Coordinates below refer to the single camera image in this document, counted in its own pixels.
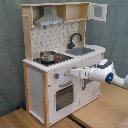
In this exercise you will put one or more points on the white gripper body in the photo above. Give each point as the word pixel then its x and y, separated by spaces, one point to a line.
pixel 82 73

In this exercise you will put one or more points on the white oven door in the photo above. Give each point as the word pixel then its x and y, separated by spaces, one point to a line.
pixel 63 99

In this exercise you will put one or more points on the white microwave cabinet door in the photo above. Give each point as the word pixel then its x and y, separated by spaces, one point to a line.
pixel 97 11

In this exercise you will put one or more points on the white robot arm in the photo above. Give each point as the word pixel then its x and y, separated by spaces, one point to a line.
pixel 103 72

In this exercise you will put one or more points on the wooden toy kitchen unit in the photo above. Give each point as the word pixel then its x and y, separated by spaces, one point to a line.
pixel 38 78

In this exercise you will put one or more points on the white dishwasher door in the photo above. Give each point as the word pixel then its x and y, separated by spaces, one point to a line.
pixel 89 89

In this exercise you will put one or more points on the grey toy sink basin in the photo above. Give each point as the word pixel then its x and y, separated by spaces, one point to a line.
pixel 79 51

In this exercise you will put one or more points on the left red stove knob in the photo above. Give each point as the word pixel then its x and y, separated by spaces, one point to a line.
pixel 56 75

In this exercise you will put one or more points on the black toy stovetop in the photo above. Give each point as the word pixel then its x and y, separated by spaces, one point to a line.
pixel 58 58

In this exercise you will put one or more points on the black toy faucet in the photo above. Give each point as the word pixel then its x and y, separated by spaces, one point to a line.
pixel 74 40

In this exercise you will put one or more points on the small steel pot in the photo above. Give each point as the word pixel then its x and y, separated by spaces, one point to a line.
pixel 47 56

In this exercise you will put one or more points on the grey range hood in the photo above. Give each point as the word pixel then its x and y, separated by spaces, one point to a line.
pixel 48 18

